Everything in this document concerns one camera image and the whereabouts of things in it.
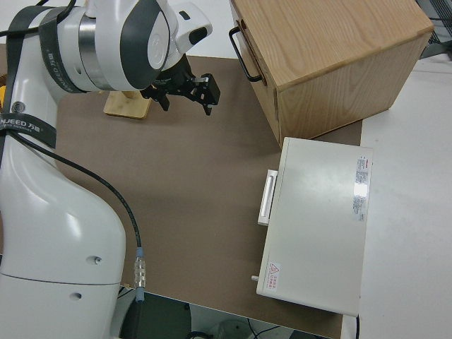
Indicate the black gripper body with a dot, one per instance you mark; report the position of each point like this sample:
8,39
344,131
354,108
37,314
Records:
174,79

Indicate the silver oven specification label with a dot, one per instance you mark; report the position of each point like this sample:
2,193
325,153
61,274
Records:
362,189

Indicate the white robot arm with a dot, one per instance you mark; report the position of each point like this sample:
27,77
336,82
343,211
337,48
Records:
53,212

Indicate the brown table mat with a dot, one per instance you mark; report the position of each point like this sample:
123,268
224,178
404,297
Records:
194,183

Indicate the grey round container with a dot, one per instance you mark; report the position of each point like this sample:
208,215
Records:
231,328

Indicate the light wooden cabinet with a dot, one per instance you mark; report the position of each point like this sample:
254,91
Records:
335,63

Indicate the yellow corn cob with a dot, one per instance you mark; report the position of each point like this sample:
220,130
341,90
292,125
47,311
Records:
1,97

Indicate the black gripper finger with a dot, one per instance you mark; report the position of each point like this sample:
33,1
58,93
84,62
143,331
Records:
163,101
211,92

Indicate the black mesh object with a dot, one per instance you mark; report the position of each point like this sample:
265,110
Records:
439,31

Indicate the white toaster oven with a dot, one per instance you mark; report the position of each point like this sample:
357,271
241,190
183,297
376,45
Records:
318,219

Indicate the wooden mug tree stand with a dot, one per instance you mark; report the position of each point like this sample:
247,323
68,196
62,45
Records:
125,104

